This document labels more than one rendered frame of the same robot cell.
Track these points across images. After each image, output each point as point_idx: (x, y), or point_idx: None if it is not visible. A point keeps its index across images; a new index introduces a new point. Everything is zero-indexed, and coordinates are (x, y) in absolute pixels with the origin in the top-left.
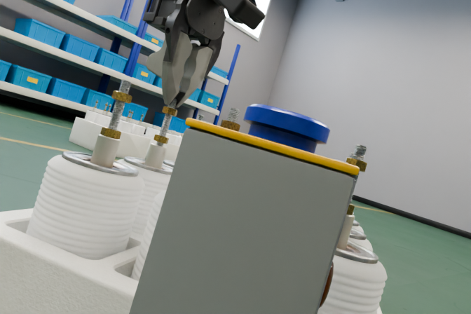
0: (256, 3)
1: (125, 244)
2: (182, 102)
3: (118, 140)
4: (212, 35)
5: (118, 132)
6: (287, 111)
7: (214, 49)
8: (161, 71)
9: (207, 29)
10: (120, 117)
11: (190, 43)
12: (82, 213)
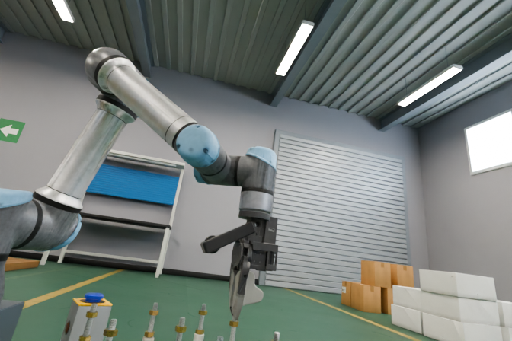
0: (205, 239)
1: None
2: (234, 315)
3: (195, 334)
4: (237, 262)
5: (196, 329)
6: (92, 292)
7: (240, 271)
8: None
9: (235, 260)
10: (200, 322)
11: (234, 273)
12: None
